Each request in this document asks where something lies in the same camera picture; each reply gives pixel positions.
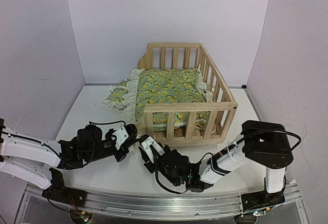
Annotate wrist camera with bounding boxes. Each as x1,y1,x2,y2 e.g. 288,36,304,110
109,127,129,150
138,134,165,163

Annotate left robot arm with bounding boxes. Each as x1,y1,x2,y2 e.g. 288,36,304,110
1,119,138,202

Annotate small lemon print pillow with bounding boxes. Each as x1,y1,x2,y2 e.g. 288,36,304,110
102,79,128,109

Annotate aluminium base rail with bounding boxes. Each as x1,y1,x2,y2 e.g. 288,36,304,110
15,183,309,223

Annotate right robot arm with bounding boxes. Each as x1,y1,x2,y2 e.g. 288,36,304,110
139,120,302,213

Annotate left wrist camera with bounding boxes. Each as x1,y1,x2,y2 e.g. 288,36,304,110
109,127,129,150

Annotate wooden pet bed frame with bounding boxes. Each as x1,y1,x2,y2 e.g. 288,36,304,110
133,43,238,147

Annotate lemon print bed cushion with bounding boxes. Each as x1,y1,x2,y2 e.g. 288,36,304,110
123,68,213,124

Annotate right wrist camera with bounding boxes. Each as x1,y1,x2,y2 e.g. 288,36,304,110
138,134,165,163

